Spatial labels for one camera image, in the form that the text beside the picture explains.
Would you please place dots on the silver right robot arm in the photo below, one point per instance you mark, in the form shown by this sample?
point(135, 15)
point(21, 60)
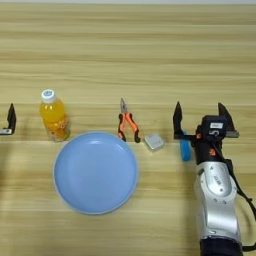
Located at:
point(216, 200)

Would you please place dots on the orange juice bottle white cap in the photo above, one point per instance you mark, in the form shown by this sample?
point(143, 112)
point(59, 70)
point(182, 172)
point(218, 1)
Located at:
point(53, 116)

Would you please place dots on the round blue plate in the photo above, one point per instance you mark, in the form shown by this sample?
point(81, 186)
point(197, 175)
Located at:
point(96, 173)

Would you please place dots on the blue rectangular bar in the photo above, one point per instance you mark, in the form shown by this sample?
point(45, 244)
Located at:
point(185, 151)

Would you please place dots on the small silver square block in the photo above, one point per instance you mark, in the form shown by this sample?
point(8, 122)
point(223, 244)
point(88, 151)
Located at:
point(154, 142)

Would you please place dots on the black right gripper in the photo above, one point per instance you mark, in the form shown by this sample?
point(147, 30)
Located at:
point(206, 150)

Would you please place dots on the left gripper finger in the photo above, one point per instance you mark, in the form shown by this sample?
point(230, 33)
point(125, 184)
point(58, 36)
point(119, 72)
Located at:
point(12, 120)

